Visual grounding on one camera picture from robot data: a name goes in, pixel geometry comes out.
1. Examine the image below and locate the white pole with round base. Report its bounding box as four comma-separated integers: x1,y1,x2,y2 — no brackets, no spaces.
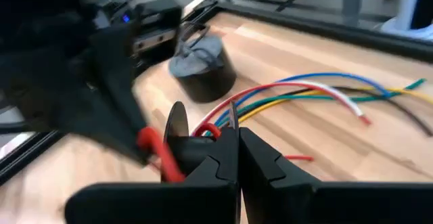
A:
379,0,433,41

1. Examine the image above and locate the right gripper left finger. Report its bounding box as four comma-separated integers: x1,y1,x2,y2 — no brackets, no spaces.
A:
64,125,242,224

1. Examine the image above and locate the black wire spool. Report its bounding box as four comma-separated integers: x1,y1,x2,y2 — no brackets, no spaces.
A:
162,100,240,184

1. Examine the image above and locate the thin red wire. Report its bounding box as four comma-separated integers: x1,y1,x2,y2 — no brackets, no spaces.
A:
136,121,315,184

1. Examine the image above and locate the multicolour wire harness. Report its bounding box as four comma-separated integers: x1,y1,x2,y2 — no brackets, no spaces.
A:
190,71,433,139

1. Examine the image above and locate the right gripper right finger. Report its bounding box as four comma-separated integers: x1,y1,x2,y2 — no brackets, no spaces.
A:
238,127,433,224

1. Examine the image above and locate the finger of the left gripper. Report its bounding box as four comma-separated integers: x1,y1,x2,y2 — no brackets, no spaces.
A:
49,47,143,164
90,23,150,166

